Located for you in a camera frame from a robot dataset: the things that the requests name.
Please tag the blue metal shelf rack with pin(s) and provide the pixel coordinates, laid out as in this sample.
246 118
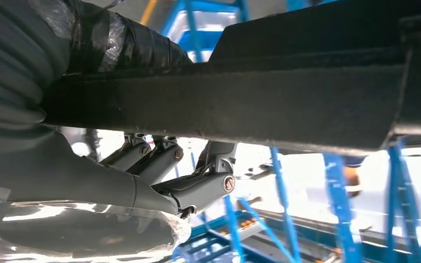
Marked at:
339 203
199 38

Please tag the yellow floor tape outline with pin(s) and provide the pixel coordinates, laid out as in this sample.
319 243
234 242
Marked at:
148 11

